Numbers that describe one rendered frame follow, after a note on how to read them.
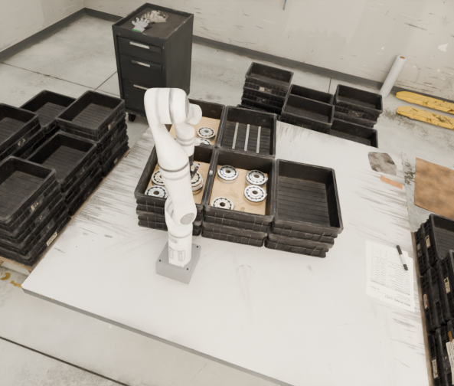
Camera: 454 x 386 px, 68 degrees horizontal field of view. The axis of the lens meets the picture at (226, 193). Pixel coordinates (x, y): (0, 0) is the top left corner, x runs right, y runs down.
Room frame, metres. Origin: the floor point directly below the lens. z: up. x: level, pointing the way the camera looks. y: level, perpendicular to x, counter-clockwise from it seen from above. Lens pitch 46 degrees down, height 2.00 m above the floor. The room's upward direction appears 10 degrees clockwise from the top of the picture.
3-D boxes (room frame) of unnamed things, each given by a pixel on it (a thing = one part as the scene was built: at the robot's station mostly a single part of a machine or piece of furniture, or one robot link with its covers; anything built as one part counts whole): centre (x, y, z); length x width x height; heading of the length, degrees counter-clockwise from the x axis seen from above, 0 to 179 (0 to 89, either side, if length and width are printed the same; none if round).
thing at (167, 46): (2.83, 0.83, 0.45); 0.60 x 0.45 x 0.90; 171
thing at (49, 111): (1.96, 1.42, 0.31); 0.40 x 0.30 x 0.34; 171
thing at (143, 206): (1.11, 0.24, 0.87); 0.40 x 0.30 x 0.11; 1
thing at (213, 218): (1.11, -0.06, 0.87); 0.40 x 0.30 x 0.11; 1
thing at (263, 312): (1.20, -0.18, 0.35); 1.60 x 1.60 x 0.70; 81
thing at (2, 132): (1.56, 1.48, 0.37); 0.40 x 0.30 x 0.45; 171
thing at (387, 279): (0.91, -0.82, 0.70); 0.33 x 0.23 x 0.01; 171
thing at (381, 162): (1.74, -0.94, 0.71); 0.22 x 0.19 x 0.01; 171
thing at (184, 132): (1.01, 0.20, 1.27); 0.09 x 0.07 x 0.15; 90
